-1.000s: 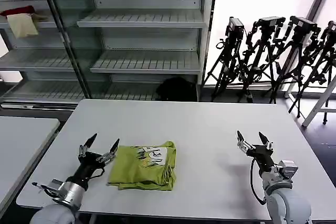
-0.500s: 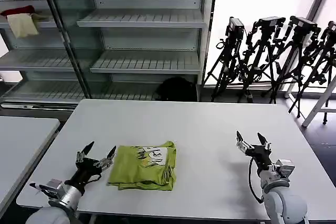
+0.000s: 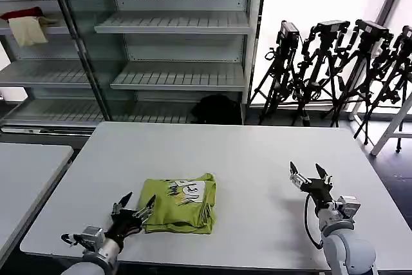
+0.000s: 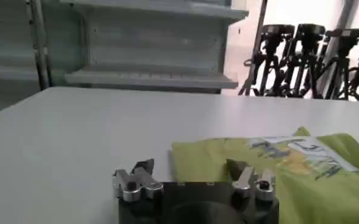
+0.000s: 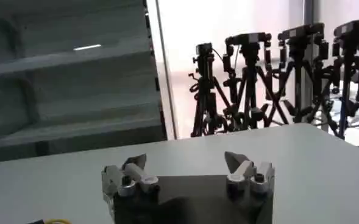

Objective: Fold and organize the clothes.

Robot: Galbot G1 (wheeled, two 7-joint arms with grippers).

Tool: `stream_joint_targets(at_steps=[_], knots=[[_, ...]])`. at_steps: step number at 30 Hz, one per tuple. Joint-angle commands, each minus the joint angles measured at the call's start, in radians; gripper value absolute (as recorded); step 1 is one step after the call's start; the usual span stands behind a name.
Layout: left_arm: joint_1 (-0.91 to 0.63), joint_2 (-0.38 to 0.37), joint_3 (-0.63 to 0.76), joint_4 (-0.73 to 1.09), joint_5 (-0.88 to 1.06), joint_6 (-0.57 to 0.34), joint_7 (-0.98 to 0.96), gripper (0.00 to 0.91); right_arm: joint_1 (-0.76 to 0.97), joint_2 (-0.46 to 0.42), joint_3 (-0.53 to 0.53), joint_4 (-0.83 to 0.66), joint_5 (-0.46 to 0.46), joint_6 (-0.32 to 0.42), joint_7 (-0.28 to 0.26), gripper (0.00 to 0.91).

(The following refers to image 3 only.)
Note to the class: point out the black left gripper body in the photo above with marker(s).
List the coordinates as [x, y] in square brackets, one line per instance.
[124, 223]

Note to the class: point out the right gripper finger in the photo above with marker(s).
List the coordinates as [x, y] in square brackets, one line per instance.
[325, 179]
[299, 178]

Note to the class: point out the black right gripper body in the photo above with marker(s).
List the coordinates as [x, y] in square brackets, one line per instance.
[320, 193]

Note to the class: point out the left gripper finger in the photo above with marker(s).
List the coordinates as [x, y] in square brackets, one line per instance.
[145, 213]
[120, 206]

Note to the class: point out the green t-shirt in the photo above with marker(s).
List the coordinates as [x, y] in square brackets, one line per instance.
[170, 214]

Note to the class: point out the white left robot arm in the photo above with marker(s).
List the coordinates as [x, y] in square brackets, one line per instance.
[96, 255]

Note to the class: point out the white metal stand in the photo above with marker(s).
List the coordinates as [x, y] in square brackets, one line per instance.
[391, 127]

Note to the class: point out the grey side table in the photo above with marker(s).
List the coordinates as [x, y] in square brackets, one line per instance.
[25, 172]

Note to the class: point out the black bag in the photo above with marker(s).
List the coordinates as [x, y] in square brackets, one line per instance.
[217, 109]

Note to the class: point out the grey shelf unit with cloths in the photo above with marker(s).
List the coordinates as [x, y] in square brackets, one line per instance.
[38, 75]

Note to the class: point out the grey metal shelf unit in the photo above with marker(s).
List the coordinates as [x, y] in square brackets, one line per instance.
[180, 24]

